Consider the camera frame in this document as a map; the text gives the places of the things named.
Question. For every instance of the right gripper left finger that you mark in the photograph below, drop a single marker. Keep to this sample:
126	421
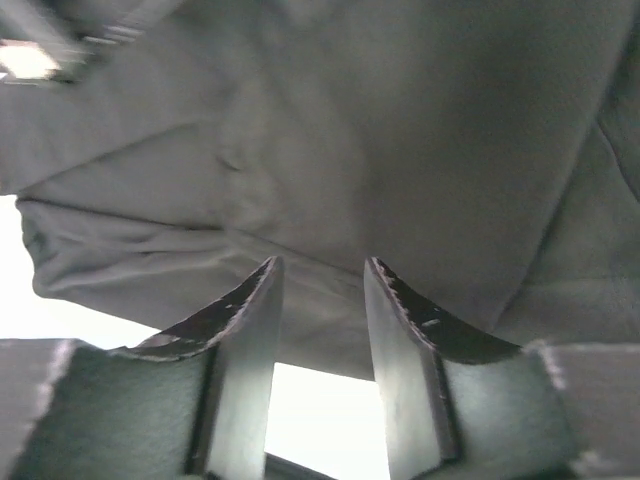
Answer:
190	402

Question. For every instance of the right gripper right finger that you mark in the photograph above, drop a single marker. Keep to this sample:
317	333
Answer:
459	403

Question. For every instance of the black t-shirt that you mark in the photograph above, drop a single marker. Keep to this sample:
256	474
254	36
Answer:
487	151

